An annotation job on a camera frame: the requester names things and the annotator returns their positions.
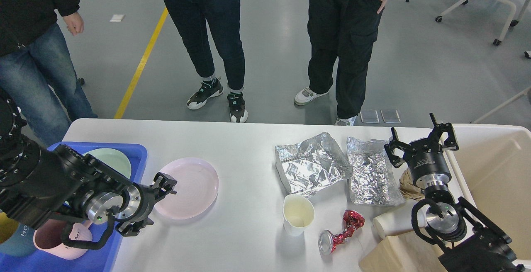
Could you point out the pink plate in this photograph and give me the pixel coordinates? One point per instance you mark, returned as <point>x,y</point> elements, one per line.
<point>196,189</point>

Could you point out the pink mug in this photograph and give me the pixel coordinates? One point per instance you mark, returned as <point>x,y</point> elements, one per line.
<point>47,238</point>

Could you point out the right floor plate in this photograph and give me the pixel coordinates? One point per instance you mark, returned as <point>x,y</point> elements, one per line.
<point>390,116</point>

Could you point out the left floor plate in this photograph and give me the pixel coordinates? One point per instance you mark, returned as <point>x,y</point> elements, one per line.
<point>369,116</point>

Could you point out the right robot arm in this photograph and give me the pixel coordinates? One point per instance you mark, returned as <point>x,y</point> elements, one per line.
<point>470,242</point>

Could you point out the green plate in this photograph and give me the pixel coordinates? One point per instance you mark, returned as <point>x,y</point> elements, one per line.
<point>113,158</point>

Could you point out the dark teal mug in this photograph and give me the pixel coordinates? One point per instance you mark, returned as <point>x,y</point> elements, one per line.
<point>16,239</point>

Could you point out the person in blue jeans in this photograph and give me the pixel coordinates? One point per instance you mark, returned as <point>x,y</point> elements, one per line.
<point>36,66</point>

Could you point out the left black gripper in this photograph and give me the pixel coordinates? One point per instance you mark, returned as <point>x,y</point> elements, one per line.
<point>131,207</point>

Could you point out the person in dark jeans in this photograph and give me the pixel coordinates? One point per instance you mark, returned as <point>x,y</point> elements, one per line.
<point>194,20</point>

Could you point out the floor plate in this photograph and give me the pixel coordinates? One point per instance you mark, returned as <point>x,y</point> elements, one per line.
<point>369,116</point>
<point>390,116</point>

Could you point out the lying white paper cup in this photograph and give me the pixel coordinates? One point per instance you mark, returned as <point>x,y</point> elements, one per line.
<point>396,221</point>

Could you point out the crushed red can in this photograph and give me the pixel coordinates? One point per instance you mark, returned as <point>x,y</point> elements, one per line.
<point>328,241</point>

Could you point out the person in grey sweater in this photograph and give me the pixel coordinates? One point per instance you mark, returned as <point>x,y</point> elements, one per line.
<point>342,34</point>

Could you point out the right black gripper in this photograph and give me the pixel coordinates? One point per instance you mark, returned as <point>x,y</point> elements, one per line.
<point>427,166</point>

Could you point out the crumpled brown paper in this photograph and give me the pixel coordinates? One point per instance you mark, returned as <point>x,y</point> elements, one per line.
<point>407,187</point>

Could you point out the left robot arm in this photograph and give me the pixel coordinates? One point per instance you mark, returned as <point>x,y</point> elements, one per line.
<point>38,185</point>

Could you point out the large crumpled foil sheet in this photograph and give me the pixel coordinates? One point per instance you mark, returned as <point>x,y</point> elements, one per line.
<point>311,165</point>

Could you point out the blue plastic tray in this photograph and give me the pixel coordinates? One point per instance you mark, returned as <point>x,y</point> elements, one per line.
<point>101,260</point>

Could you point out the narrow crumpled foil sheet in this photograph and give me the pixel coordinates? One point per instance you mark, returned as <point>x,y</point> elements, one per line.
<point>372,181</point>

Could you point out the beige plastic bin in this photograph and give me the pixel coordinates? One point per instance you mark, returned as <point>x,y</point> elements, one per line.
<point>493,166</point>

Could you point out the upright white paper cup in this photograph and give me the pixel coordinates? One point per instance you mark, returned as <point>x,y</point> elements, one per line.
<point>298,213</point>

